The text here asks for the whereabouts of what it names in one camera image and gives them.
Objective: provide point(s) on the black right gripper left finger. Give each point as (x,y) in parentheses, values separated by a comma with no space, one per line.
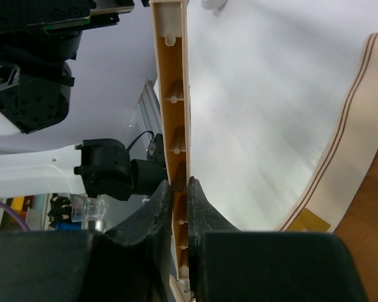
(129,262)

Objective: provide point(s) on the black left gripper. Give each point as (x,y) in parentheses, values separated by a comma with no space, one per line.
(60,15)

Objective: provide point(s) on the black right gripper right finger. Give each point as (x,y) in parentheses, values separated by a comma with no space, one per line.
(227,264)

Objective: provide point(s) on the brown boxer underwear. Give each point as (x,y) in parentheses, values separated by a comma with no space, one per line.
(341,196)

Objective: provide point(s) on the wooden clip hanger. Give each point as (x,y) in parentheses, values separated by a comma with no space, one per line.
(171,49)

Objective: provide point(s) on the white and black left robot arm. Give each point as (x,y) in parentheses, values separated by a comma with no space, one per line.
(37,38)

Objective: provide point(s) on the white metal clothes rack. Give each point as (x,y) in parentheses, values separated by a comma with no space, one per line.
(212,4)

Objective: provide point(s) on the aluminium mounting rail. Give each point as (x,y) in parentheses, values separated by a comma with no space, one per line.
(147,114)

